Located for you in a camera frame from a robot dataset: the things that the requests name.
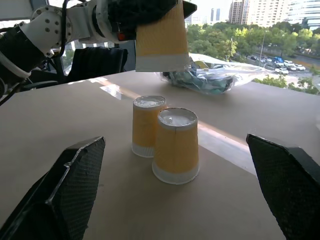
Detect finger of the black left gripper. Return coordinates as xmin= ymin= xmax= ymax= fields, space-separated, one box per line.
xmin=136 ymin=0 xmax=180 ymax=27
xmin=183 ymin=0 xmax=198 ymax=19

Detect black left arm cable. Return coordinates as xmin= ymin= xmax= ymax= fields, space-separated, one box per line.
xmin=57 ymin=0 xmax=72 ymax=59

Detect clear plastic bag with packets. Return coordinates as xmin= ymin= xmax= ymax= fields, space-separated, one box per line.
xmin=159 ymin=52 xmax=273 ymax=96

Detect black office chair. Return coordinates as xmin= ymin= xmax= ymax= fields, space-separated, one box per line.
xmin=65 ymin=46 xmax=129 ymax=83

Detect yellow white ribbed paper cup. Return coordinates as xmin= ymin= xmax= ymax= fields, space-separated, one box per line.
xmin=135 ymin=0 xmax=190 ymax=73
xmin=151 ymin=107 xmax=200 ymax=186
xmin=131 ymin=95 xmax=168 ymax=158

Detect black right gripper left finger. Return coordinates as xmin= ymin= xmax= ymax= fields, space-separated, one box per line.
xmin=0 ymin=136 xmax=106 ymax=240

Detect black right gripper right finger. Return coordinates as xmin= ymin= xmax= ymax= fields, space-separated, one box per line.
xmin=245 ymin=133 xmax=320 ymax=240

